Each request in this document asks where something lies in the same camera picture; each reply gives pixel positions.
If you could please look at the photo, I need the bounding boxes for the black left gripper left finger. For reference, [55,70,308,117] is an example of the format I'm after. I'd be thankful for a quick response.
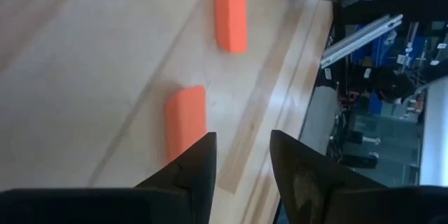
[0,132,218,224]

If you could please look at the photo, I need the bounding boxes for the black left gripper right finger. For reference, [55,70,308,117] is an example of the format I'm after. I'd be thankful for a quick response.
[269,129,448,224]

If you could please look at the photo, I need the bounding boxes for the orange eraser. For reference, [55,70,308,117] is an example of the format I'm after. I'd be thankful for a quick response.
[212,0,249,55]
[164,85,208,165]

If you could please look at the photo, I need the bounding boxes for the shelf with blue bins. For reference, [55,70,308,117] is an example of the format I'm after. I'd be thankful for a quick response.
[344,20,448,120]

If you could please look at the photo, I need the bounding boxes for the silver aluminium bar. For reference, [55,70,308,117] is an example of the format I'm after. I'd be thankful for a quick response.
[320,13,404,69]

